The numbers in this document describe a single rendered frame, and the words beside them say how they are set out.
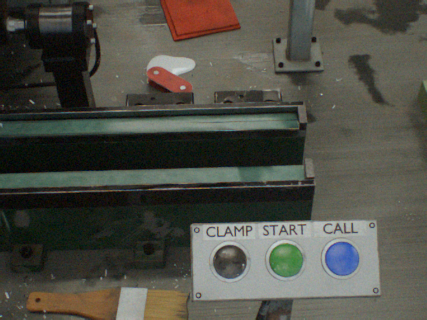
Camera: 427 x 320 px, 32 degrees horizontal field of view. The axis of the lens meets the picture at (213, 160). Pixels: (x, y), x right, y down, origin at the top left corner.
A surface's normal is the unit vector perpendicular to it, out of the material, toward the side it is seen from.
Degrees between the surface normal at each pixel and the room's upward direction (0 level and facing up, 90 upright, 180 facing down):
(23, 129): 0
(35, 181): 0
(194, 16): 1
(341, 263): 34
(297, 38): 90
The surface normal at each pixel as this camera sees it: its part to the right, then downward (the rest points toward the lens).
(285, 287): -0.01, -0.14
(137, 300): -0.02, -0.64
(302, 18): 0.02, 0.77
